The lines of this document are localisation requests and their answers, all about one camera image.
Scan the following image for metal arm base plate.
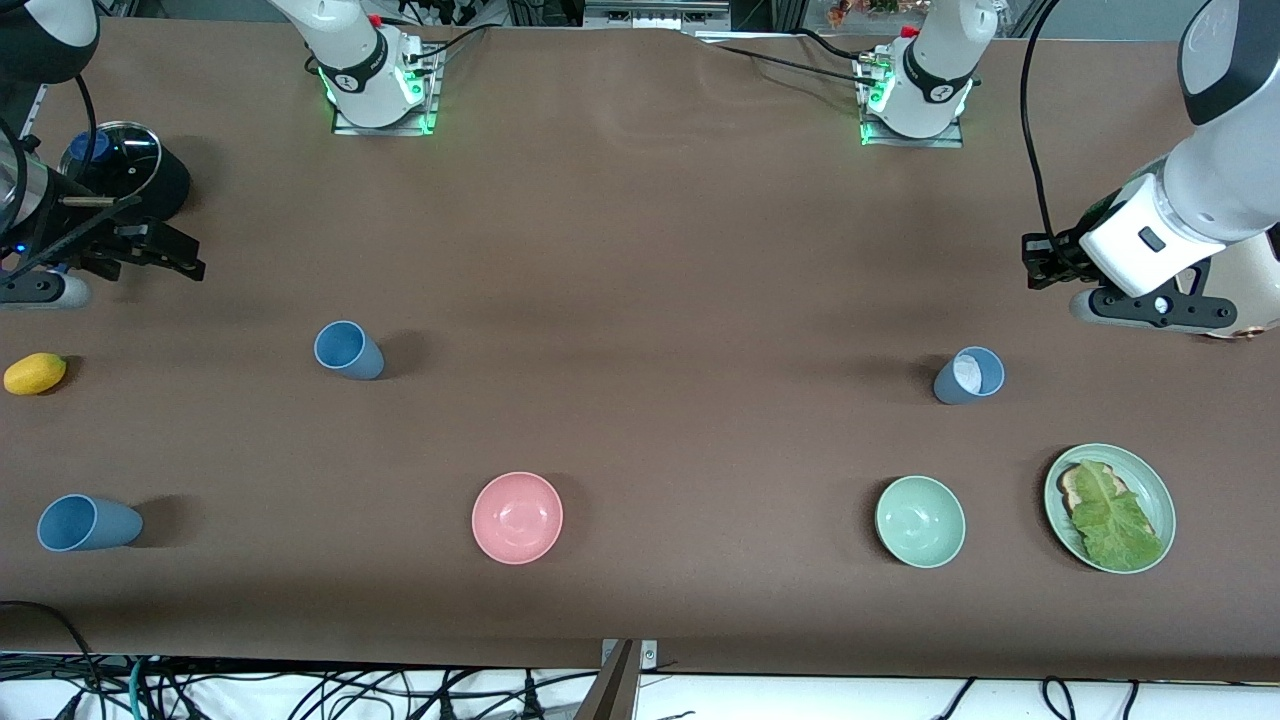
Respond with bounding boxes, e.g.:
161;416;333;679
858;55;967;149
332;42;441;137

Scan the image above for brown table leg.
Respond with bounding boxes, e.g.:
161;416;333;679
572;640;642;720

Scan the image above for cream toaster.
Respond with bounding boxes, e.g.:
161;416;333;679
1193;228;1280;342

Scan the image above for yellow lemon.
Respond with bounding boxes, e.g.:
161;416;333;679
3;352;68;396

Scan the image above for light green bowl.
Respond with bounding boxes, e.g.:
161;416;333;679
875;475;967;569

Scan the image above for toast bread slice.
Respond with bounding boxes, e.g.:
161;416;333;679
1060;463;1096;515

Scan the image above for aluminium frame profile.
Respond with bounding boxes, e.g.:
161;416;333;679
583;0;733;34

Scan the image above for light green plate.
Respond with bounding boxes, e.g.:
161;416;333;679
1044;443;1177;575

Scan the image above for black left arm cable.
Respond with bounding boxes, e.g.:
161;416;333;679
1019;0;1067;243

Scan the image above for aluminium table edge rail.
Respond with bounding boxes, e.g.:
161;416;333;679
18;84;51;153

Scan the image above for pink bowl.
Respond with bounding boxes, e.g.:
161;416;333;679
471;472;564;566

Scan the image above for glass lid blue knob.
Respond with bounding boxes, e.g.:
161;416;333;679
58;120;163;208

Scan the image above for green lettuce leaf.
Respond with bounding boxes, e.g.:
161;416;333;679
1071;461;1166;572

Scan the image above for blue plastic cup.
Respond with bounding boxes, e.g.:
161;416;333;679
933;346;1006;406
313;320;386;381
37;494;144;553

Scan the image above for black looped floor cable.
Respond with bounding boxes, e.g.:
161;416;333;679
0;600;106;720

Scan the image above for black cable on table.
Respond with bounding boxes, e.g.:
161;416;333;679
405;24;493;64
700;40;873;87
793;27;881;63

